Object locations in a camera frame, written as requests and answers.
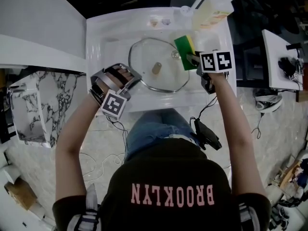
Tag black metal rack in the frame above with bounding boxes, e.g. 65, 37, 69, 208
0, 97, 16, 144

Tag marble pattern cabinet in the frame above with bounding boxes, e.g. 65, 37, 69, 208
8, 70, 86, 149

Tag black desk clamp post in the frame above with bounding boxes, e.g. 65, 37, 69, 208
285, 42, 301, 51

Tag grey white sneaker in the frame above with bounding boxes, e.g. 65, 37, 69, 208
254, 96, 282, 113

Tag person's left hand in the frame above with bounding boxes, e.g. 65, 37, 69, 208
105, 67, 138, 90

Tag black floor cable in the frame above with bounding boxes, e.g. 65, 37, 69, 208
251, 112, 264, 139

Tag cardboard box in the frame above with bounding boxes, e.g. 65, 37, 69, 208
4, 178, 39, 211

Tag pile of assorted items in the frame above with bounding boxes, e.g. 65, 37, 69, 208
267, 150, 308, 231

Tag glass pot lid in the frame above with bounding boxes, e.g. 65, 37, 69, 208
128, 37, 191, 93

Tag black wristwatch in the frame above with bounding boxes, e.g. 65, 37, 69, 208
89, 82, 106, 104

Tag person's right forearm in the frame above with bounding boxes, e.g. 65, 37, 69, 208
211, 72, 269, 198

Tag yellow dish soap pump bottle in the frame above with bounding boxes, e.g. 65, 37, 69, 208
191, 0, 241, 31

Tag black waist-mounted device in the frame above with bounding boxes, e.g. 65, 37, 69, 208
190, 116, 222, 151

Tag white faucet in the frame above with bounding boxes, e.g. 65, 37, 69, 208
180, 0, 212, 18

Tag white sink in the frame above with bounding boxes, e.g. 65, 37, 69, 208
85, 6, 238, 113

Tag green yellow sponge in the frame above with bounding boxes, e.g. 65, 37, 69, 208
173, 34, 197, 71

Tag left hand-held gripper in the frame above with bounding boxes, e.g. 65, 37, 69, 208
90, 63, 143, 120

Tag person's blue jeans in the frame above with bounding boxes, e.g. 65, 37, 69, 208
125, 109, 202, 160

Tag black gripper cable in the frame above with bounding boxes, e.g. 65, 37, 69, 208
105, 114, 128, 155

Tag white floor cable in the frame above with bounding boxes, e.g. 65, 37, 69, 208
78, 152, 126, 178

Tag white roll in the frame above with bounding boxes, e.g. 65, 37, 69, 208
0, 166, 21, 185

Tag person's left forearm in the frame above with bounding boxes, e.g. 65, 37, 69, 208
54, 97, 106, 202

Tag black device on desk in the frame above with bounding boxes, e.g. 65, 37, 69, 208
278, 56, 303, 80

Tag white desk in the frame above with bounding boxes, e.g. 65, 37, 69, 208
235, 29, 304, 91

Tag person's black shirt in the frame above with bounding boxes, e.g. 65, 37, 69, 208
52, 138, 271, 231

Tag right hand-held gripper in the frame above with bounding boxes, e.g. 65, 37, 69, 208
186, 50, 233, 95

